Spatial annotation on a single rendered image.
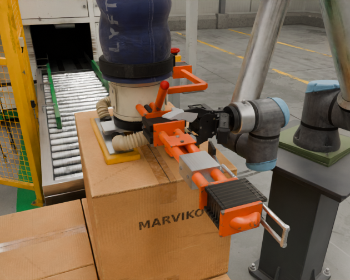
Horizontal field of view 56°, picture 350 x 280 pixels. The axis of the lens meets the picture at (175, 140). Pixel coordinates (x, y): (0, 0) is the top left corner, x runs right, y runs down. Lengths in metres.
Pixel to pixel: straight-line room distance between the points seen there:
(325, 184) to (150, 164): 0.67
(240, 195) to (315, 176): 0.82
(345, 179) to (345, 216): 1.15
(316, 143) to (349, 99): 0.26
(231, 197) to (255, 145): 0.45
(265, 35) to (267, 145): 0.33
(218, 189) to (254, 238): 1.59
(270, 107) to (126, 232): 0.52
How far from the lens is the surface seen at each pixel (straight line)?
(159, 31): 0.96
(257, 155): 1.00
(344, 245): 2.29
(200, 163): 0.66
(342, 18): 1.10
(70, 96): 2.87
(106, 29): 0.97
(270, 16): 1.09
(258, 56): 1.07
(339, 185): 1.34
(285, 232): 0.53
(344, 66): 1.20
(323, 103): 1.41
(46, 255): 1.31
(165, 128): 0.81
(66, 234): 1.37
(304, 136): 1.47
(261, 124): 0.94
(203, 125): 0.86
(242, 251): 2.06
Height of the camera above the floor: 1.42
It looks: 26 degrees down
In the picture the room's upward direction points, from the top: straight up
